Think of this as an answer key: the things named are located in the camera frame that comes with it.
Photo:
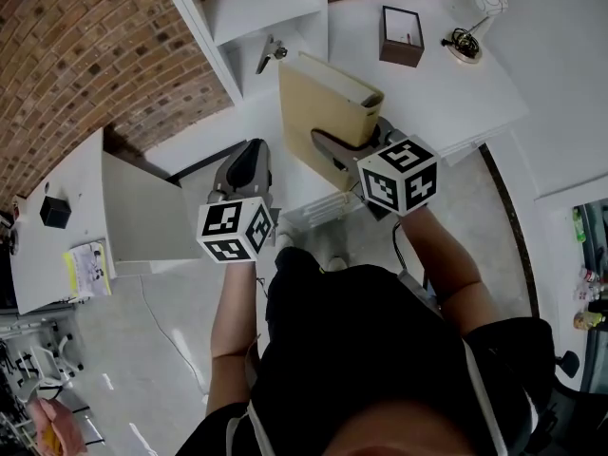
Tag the yellow drink bottle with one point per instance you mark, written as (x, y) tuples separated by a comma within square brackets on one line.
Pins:
[(589, 320)]

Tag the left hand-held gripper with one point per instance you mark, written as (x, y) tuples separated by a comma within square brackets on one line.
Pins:
[(228, 228)]

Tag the green plastic bottle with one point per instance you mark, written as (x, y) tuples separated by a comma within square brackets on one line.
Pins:
[(579, 226)]

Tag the white plain table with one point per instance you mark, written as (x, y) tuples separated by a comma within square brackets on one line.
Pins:
[(47, 254)]

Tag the white swivel chair base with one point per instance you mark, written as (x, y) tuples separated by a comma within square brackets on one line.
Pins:
[(57, 364)]

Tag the white desk with drawers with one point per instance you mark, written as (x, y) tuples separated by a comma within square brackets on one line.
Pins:
[(451, 93)]

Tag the person's right forearm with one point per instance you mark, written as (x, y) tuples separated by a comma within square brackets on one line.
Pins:
[(442, 273)]

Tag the grey metal clamp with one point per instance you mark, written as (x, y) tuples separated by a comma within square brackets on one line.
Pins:
[(268, 55)]

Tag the person's left forearm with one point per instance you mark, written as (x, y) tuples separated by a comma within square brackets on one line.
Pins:
[(233, 311)]

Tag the clear red-label bottle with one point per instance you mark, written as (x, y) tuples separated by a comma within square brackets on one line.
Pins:
[(589, 283)]

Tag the white wall shelf unit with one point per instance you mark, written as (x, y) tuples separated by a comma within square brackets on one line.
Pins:
[(195, 22)]

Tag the person's white shoe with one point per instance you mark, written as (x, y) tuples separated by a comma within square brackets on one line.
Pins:
[(337, 264), (285, 238)]

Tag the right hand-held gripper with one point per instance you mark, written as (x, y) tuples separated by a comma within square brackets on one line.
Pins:
[(399, 174)]

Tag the yellow-edged printed booklet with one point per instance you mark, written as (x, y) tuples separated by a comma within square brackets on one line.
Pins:
[(90, 269)]

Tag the beige gold-printed book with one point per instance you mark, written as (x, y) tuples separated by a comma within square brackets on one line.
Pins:
[(309, 107)]

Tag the brown square box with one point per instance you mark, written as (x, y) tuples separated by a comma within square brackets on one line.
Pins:
[(401, 50)]

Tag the black cube box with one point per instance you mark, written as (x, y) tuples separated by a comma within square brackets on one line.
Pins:
[(54, 213)]

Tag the person's black clothed torso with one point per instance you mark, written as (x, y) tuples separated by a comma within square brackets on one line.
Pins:
[(356, 340)]

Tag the black office chair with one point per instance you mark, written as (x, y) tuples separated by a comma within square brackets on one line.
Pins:
[(570, 364)]

